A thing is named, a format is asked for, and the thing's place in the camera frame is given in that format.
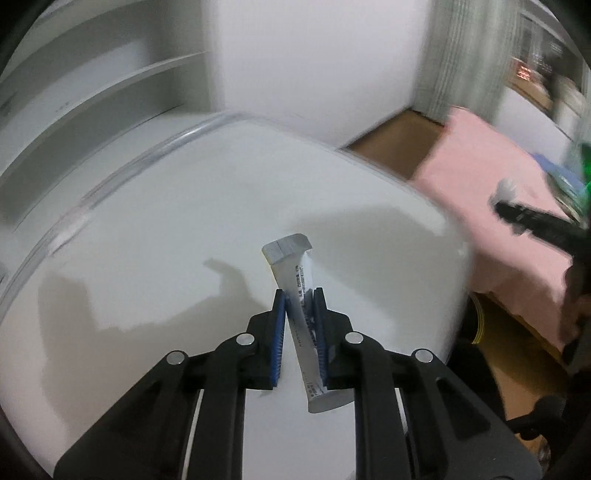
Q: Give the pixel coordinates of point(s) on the striped curtain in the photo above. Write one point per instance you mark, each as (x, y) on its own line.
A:
(466, 55)

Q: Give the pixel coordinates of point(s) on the white tube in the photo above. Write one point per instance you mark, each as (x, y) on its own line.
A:
(293, 272)

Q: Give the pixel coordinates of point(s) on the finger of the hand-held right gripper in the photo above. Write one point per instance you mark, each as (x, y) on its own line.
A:
(535, 221)

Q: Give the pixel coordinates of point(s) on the black office chair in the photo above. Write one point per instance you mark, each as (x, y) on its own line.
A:
(538, 417)

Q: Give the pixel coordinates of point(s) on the white desk shelf unit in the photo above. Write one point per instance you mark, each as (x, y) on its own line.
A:
(92, 101)

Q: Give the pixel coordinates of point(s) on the pink bed sheet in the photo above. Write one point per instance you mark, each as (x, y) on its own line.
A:
(489, 184)

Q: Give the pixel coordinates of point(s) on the cluttered shelf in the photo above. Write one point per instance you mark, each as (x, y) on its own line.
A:
(545, 60)

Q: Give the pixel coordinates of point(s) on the person's right hand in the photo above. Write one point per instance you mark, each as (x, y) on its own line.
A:
(575, 304)

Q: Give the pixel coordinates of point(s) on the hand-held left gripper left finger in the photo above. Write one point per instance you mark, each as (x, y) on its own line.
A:
(278, 341)

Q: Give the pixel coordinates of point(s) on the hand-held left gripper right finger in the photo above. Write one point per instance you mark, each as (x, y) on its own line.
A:
(321, 350)

